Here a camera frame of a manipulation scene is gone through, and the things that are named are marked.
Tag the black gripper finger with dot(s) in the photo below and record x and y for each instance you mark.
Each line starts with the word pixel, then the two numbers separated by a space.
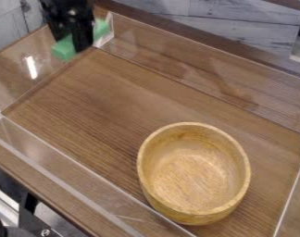
pixel 82 33
pixel 58 27

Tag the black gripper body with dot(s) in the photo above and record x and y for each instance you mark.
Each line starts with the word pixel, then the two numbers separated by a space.
pixel 67 10

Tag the green rectangular block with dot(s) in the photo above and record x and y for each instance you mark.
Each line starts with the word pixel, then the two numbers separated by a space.
pixel 63 49

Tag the brown wooden bowl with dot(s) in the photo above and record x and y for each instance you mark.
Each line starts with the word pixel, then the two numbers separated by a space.
pixel 194 172

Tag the clear acrylic tray walls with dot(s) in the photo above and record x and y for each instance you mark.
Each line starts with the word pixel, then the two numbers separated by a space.
pixel 76 116

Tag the black table leg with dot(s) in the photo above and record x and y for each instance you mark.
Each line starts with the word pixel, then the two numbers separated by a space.
pixel 30 203

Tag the black metal bracket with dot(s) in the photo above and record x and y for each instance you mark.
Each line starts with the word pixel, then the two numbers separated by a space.
pixel 35 226

